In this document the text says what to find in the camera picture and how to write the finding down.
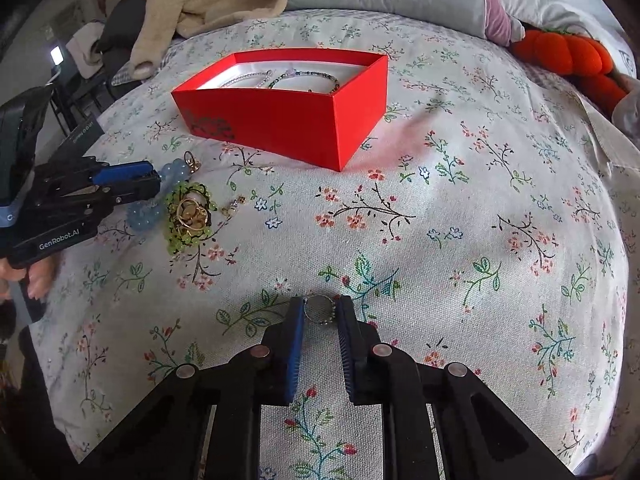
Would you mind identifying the person's left hand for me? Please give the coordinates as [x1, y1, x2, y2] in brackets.
[0, 256, 55, 307]

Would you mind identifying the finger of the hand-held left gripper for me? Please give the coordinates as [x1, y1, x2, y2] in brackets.
[75, 174, 162, 222]
[36, 156, 157, 187]

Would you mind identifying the red cardboard box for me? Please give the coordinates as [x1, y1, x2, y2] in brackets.
[171, 47, 390, 173]

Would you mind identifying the black chair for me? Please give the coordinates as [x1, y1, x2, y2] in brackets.
[49, 0, 153, 128]

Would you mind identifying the pink cloth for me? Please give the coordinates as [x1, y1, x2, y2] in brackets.
[477, 0, 527, 47]

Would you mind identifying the pearl bead bracelet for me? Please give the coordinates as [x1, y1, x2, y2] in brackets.
[214, 70, 275, 89]

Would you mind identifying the light blue bead bracelet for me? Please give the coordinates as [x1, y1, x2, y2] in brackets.
[127, 158, 189, 232]

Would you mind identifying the silver beaded ring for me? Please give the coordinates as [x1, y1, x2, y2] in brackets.
[302, 294, 339, 326]

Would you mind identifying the dark green bead bracelet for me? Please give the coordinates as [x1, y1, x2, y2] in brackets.
[267, 67, 342, 95]

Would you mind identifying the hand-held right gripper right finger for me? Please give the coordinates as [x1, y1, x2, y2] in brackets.
[335, 295, 576, 480]

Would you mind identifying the orange plush pumpkin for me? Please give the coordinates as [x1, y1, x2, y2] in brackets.
[509, 27, 629, 117]

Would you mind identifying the gold rings cluster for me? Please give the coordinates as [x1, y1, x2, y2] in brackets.
[175, 197, 212, 235]

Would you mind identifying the floral bedsheet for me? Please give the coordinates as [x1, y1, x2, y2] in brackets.
[27, 8, 632, 480]

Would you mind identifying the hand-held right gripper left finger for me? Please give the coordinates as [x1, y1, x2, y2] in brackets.
[75, 296, 306, 480]

